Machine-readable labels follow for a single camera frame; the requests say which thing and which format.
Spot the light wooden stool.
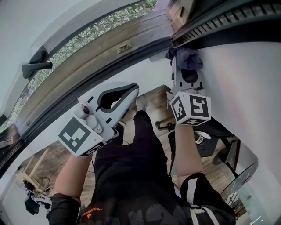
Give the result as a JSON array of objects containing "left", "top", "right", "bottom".
[{"left": 21, "top": 146, "right": 50, "bottom": 194}]

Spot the blue-grey cleaning cloth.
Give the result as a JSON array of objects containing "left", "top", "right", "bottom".
[{"left": 165, "top": 47, "right": 204, "bottom": 71}]

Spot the white harness strap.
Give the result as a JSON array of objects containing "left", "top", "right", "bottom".
[{"left": 185, "top": 178, "right": 220, "bottom": 225}]

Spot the person's left forearm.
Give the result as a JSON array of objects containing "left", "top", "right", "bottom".
[{"left": 52, "top": 151, "right": 94, "bottom": 203}]

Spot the white and black equipment pile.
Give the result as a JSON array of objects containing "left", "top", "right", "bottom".
[{"left": 23, "top": 180, "right": 53, "bottom": 215}]

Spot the person's right forearm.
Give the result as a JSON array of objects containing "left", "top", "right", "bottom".
[{"left": 174, "top": 123, "right": 204, "bottom": 183}]

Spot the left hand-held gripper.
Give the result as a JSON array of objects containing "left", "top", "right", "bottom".
[{"left": 58, "top": 82, "right": 140, "bottom": 157}]

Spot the black desk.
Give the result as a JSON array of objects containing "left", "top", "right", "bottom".
[{"left": 195, "top": 116, "right": 242, "bottom": 174}]

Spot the black floor cable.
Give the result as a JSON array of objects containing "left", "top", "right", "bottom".
[{"left": 43, "top": 163, "right": 66, "bottom": 189}]

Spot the black metal rod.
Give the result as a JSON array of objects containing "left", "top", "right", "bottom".
[{"left": 155, "top": 120, "right": 175, "bottom": 133}]

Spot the white round labelled can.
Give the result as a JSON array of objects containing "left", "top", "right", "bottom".
[{"left": 194, "top": 131, "right": 212, "bottom": 145}]

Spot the grey open window sash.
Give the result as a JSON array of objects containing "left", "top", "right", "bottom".
[{"left": 0, "top": 0, "right": 159, "bottom": 117}]

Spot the person's black clothing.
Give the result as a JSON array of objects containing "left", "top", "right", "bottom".
[{"left": 47, "top": 111, "right": 237, "bottom": 225}]

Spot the black window handle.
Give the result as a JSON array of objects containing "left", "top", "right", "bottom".
[{"left": 21, "top": 50, "right": 53, "bottom": 79}]

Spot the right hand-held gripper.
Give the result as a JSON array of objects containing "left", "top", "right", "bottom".
[{"left": 166, "top": 55, "right": 211, "bottom": 127}]

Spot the person's right shoe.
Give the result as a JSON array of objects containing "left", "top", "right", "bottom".
[{"left": 135, "top": 94, "right": 149, "bottom": 112}]

